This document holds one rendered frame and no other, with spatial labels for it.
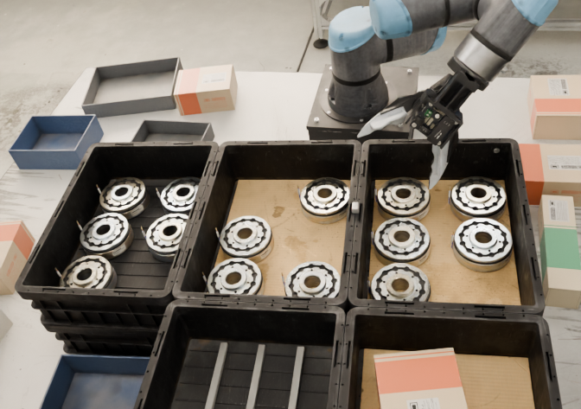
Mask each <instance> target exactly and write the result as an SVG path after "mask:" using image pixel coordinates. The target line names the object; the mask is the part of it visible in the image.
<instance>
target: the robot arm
mask: <svg viewBox="0 0 581 409"><path fill-rule="evenodd" d="M558 1H559V0H370V2H369V7H368V6H366V7H365V8H363V6H355V7H352V8H349V9H346V10H344V11H342V12H340V13H339V14H338V15H336V16H335V17H334V19H333V20H332V21H331V23H330V25H329V49H330V58H331V67H332V78H331V81H330V84H329V90H328V102H329V106H330V108H331V109H332V110H333V111H334V112H336V113H338V114H340V115H342V116H345V117H350V118H361V117H366V116H369V115H372V114H375V113H376V112H378V111H380V110H381V109H382V108H383V107H384V106H385V105H386V103H387V101H388V88H387V85H386V82H385V80H384V78H383V76H382V73H381V71H380V64H383V63H387V62H391V61H397V60H401V59H404V58H409V57H413V56H416V55H424V54H428V53H430V52H433V51H436V50H438V49H439V48H441V46H442V45H443V43H444V40H445V37H446V33H447V27H448V26H451V25H455V24H459V23H463V22H469V21H474V20H477V21H478V22H477V24H476V25H475V26H474V28H473V29H472V30H471V31H470V32H469V33H468V34H467V35H466V37H465V38H464V39H463V41H462V42H461V43H460V44H459V46H458V47H457V48H456V50H455V51H454V55H455V56H452V57H451V58H450V60H449V61H448V62H447V65H448V66H449V68H450V69H451V70H452V71H453V72H454V74H453V75H452V74H450V73H448V74H447V75H445V76H444V77H443V78H442V79H441V80H439V81H438V82H436V83H435V84H434V85H432V86H431V87H430V88H428V87H427V88H426V89H425V90H421V91H418V92H417V93H413V94H407V95H403V96H401V97H398V98H397V99H395V100H394V101H393V102H392V103H391V104H389V105H388V106H387V107H385V108H384V109H383V110H382V111H381V112H379V113H378V114H377V115H376V116H375V117H373V118H372V119H371V120H370V121H369V122H368V123H366V124H365V126H364V127H363V128H362V129H361V131H360V133H359V134H358V136H357V137H358V138H361V137H365V136H368V135H370V134H371V133H372V132H374V131H378V130H382V129H383V128H385V127H386V126H387V125H400V124H403V123H404V120H405V116H407V115H408V114H407V113H408V112H409V111H410V110H412V112H411V113H410V115H409V116H408V117H407V118H406V120H405V123H406V124H407V123H408V122H409V120H410V119H412V121H411V123H410V126H411V127H412V128H414V129H416V130H418V131H420V132H421V133H422V134H424V135H425V136H427V140H428V141H429V142H431V143H432V153H433V155H434V158H433V160H432V162H431V173H430V176H429V187H428V189H432V188H433V187H434V186H435V185H436V184H437V182H438V181H439V179H440V178H441V176H442V174H443V172H444V170H445V168H446V166H447V164H448V162H449V159H450V156H451V154H452V153H453V151H454V149H455V148H456V146H457V143H458V137H459V134H458V130H459V128H460V127H461V126H462V125H463V113H462V112H460V107H461V106H462V105H463V103H464V102H465V101H466V100H467V98H468V97H469V96H470V95H471V94H472V93H475V92H476V90H477V89H478V90H480V91H484V90H485V89H486V88H487V87H488V85H489V83H488V82H493V81H494V80H495V78H496V77H497V76H498V75H499V72H502V73H506V72H507V70H508V68H507V67H505V66H506V65H507V64H508V63H509V62H510V61H511V60H512V59H513V58H514V57H515V56H516V54H517V53H518V52H519V51H520V50H521V48H522V47H523V46H524V45H525V44H526V42H527V41H528V40H529V39H530V38H531V36H532V35H533V34H534V33H535V31H536V30H537V29H538V28H539V27H540V26H542V25H543V24H544V23H545V21H546V19H547V17H548V16H549V15H550V13H551V12H552V11H553V9H554V8H555V7H556V5H557V4H558Z"/></svg>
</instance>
